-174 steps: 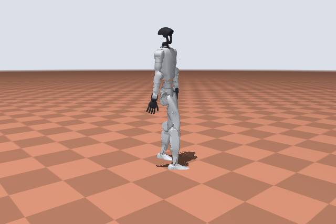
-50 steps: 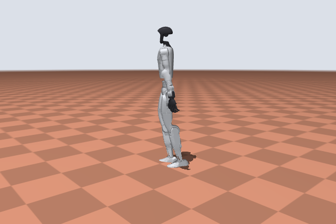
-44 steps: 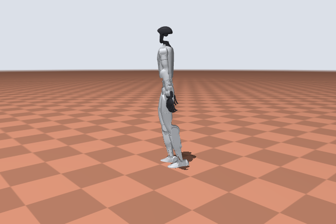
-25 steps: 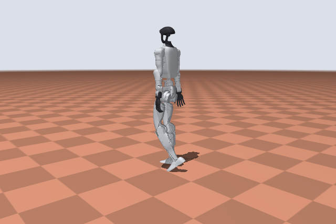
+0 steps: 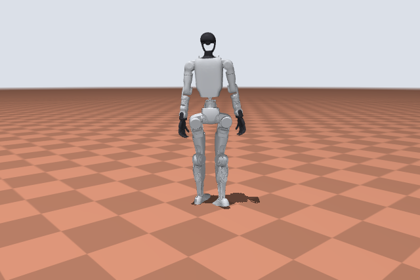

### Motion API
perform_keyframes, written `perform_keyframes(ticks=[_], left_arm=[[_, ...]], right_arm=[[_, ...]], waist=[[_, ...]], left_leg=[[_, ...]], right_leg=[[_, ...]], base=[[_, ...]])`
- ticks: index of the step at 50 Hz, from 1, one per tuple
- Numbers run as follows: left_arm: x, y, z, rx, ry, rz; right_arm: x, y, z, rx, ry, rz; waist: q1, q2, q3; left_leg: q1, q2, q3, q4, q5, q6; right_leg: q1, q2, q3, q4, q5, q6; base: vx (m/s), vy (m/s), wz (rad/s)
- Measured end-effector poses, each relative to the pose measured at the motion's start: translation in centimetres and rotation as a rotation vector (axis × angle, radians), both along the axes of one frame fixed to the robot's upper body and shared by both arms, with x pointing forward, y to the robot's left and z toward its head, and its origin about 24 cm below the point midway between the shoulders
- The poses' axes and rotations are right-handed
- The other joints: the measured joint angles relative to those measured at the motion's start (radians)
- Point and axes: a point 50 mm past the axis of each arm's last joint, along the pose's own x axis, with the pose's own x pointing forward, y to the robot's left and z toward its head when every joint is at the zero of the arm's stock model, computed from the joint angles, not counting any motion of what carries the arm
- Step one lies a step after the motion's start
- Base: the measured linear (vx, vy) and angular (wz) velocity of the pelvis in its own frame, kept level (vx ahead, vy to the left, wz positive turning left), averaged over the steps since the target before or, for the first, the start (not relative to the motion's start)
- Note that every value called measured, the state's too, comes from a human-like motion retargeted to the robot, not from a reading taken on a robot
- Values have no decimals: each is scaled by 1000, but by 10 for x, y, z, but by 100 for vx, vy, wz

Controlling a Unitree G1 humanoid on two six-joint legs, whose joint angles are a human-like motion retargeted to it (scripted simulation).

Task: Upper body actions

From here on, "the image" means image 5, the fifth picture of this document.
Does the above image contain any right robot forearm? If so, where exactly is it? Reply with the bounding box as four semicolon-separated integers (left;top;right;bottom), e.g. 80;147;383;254
230;84;243;116

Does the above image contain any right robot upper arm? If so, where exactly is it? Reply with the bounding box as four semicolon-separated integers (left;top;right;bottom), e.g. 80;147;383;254
221;59;237;93

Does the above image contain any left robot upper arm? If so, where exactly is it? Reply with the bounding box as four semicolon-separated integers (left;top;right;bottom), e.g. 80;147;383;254
183;60;195;95

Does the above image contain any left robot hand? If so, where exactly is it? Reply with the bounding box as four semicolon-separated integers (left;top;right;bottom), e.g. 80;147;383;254
178;112;189;138

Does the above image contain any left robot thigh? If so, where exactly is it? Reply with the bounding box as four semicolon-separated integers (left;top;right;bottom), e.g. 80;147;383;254
189;113;205;166

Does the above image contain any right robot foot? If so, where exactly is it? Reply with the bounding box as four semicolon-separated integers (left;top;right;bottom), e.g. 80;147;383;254
212;197;230;207

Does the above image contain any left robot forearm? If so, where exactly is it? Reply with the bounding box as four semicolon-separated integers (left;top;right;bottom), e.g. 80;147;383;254
179;87;190;119

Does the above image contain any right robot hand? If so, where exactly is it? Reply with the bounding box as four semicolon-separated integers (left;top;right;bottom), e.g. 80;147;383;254
236;110;246;136

